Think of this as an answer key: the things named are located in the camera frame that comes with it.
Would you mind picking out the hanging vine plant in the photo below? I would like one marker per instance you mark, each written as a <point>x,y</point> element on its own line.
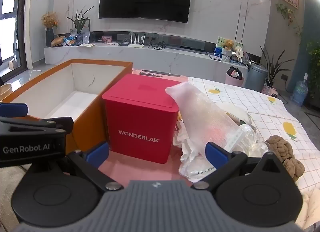
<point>287,13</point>

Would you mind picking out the teddy bear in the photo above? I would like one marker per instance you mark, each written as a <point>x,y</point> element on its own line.
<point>228,44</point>

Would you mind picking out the pink card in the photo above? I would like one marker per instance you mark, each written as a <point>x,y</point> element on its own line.
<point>106,39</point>

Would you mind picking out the pink stool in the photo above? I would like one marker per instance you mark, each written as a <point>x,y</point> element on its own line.
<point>268,88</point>

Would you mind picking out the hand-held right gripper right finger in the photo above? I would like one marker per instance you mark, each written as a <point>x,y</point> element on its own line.
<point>213,154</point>

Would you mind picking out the bubble wrap bag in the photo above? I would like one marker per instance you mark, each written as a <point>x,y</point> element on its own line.
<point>205,114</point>

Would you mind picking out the green plant in glass vase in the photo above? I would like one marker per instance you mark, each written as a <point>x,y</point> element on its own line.
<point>79,34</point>

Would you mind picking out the brown fuzzy cloth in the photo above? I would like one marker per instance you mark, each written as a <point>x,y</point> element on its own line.
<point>282,151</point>

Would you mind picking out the blue snack packet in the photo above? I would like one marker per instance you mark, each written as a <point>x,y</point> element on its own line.
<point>68,40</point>

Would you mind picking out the grey trash bin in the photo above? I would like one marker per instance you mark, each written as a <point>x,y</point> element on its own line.
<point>257,77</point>

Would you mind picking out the white router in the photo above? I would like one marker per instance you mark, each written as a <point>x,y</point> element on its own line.
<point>136,43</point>

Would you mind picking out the clear plastic bottle bag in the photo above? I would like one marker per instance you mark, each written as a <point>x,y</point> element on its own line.
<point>85,35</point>

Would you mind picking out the brown oval object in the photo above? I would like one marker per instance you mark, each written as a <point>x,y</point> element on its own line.
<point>58,41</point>

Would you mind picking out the green and white display card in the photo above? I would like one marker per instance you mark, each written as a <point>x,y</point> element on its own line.
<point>220,42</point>

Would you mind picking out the orange storage box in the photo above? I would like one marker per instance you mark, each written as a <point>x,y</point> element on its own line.
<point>83,122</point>

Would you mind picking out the glass balcony door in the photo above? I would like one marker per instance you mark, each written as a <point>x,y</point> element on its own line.
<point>10,22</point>

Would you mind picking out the red square box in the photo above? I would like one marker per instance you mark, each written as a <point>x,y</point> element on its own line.
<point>140,122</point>

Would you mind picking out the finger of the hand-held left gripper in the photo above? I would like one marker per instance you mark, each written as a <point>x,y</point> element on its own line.
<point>12,109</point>
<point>37,125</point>

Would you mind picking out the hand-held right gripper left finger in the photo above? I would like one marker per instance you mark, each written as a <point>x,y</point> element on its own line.
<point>97,152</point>

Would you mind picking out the small paper bag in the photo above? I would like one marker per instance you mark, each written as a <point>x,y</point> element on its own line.
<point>12,64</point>

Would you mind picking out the wooden bucket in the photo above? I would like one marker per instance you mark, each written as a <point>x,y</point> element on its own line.
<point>5,93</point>

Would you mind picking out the bushy green plant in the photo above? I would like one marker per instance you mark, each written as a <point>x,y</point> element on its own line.
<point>313,67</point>

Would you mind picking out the tall leafy floor plant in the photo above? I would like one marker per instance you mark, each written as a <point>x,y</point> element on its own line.
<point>275,69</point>

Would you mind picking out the white marble television console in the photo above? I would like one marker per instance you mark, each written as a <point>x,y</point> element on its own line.
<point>150,58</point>

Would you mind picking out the dark vase with dried flowers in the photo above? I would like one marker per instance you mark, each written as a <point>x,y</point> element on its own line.
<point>49,34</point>

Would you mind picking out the white stool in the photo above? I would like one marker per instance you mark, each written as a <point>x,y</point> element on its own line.
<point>33,74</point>

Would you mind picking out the papers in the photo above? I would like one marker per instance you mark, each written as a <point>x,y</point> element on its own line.
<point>86,45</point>

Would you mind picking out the blue water jug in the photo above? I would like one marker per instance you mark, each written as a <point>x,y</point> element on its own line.
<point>298,92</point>

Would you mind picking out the pink trash bin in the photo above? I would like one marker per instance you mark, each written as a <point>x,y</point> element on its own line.
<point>235,79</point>

